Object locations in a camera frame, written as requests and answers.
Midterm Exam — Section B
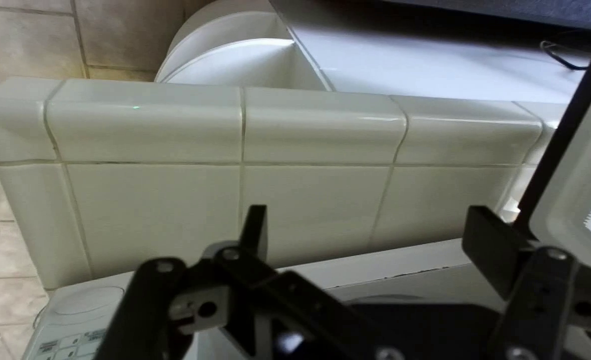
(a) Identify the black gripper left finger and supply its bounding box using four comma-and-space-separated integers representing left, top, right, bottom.
95, 202, 379, 360

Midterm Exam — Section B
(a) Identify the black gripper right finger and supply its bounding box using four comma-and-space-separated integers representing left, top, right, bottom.
460, 203, 591, 360

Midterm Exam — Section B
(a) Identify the dark cabinet panel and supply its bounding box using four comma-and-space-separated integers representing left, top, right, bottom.
373, 0, 591, 34

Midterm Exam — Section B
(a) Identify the black power cable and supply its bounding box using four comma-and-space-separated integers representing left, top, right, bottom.
538, 37, 591, 71

